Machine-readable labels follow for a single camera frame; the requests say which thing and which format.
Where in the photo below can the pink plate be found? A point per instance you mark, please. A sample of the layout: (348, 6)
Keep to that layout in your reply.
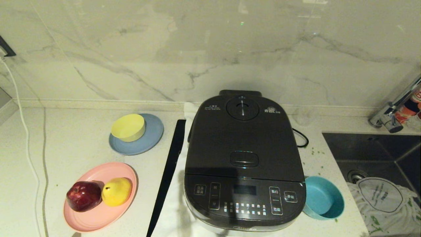
(98, 219)

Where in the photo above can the yellow bowl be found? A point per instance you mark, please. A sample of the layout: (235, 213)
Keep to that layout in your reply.
(128, 127)

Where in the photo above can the teal bowl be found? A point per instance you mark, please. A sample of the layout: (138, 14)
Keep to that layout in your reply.
(319, 197)

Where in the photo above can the steel sink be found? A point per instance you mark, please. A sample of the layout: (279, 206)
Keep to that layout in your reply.
(361, 151)

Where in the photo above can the chrome faucet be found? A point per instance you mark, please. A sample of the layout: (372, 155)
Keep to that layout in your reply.
(388, 117)

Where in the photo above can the yellow pear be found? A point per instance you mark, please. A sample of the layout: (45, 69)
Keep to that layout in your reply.
(116, 192)

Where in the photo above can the blue plate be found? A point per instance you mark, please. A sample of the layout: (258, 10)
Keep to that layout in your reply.
(153, 135)

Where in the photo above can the red-label bottle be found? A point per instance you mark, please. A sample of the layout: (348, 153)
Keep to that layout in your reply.
(417, 95)

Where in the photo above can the black flat mat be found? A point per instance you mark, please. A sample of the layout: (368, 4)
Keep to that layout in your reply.
(169, 171)

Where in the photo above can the dark red apple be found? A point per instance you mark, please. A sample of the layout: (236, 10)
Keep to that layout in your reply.
(84, 196)

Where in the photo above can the black rice cooker lid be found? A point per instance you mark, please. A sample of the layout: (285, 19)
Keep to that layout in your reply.
(243, 141)

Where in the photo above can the white plastic bag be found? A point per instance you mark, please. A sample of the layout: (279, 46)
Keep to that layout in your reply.
(388, 223)

